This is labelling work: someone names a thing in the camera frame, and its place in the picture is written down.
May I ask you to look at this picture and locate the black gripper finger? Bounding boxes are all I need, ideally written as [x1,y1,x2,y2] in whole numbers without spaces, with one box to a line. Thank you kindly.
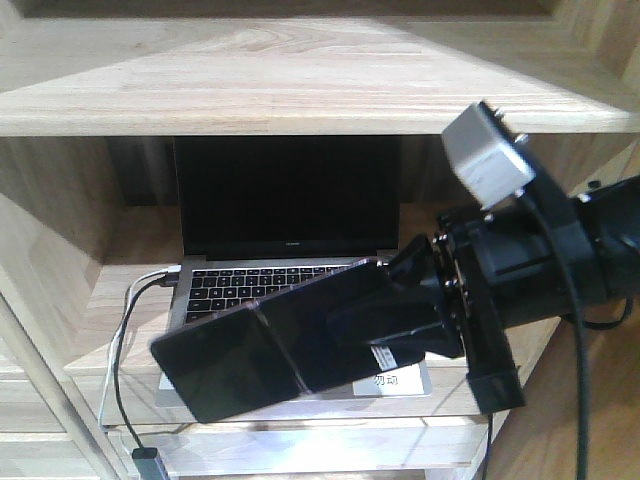
[327,287,464,358]
[387,234,440,290]

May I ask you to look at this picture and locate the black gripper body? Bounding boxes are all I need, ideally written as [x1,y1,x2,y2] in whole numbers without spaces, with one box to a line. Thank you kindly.
[436,197,595,414]

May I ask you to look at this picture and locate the black smartphone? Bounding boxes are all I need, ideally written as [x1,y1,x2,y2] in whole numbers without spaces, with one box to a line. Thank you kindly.
[150,262,424,423]

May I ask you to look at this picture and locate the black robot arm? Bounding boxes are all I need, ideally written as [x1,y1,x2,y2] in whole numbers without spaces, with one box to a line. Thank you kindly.
[328,178,639,414]

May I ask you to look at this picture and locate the silver laptop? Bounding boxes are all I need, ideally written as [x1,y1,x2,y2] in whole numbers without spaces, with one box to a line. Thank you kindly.
[170,135,423,396]

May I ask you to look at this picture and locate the grey usb hub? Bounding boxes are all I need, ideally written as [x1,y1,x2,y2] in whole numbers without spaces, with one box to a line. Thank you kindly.
[131,447,165,480]

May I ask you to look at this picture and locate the wooden bookshelf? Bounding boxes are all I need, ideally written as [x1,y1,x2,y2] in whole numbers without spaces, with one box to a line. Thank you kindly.
[1,1,639,479]

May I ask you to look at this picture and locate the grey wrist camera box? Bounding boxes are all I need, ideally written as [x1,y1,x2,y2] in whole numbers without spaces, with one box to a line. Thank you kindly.
[441,102,535,210]

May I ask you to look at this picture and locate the white usb cable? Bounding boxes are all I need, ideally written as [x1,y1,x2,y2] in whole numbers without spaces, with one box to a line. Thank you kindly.
[98,266,181,429]

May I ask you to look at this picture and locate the black usb cable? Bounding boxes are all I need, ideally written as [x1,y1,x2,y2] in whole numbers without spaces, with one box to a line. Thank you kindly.
[112,274,179,451]

